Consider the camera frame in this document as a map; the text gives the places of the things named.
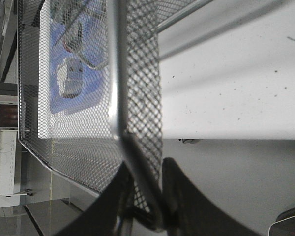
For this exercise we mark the silver mesh tray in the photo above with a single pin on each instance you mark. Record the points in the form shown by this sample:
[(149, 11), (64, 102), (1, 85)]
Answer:
[(87, 147)]

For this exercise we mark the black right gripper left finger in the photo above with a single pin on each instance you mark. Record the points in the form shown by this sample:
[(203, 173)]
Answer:
[(112, 212)]

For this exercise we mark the blue plastic tray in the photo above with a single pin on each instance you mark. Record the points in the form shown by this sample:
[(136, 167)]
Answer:
[(78, 30)]

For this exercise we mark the white circuit breaker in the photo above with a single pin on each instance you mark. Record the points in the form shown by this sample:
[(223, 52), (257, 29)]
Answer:
[(69, 75)]

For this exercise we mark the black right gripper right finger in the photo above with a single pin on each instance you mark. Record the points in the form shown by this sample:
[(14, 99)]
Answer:
[(192, 213)]

